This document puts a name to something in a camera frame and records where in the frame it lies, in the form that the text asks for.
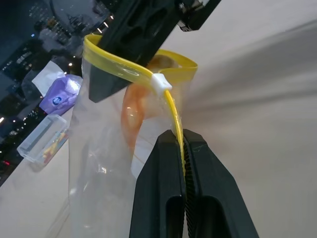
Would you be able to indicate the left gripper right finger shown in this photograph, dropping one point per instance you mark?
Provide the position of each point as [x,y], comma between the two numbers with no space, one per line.
[213,203]

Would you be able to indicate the purple tissue pack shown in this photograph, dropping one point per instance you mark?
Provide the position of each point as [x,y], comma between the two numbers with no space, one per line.
[59,99]

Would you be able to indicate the clear box with colourful bits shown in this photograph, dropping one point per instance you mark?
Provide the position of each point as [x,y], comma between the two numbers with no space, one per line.
[42,143]

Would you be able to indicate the orange snack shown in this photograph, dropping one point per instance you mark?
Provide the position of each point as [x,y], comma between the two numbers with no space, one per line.
[131,109]

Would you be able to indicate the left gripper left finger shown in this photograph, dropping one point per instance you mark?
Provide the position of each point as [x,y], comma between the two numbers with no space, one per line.
[158,198]

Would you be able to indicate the clear yellow-zip plastic bag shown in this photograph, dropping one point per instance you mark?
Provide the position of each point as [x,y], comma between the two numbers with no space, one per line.
[104,153]

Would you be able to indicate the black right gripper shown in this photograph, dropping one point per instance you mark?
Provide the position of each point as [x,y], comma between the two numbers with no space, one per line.
[198,15]

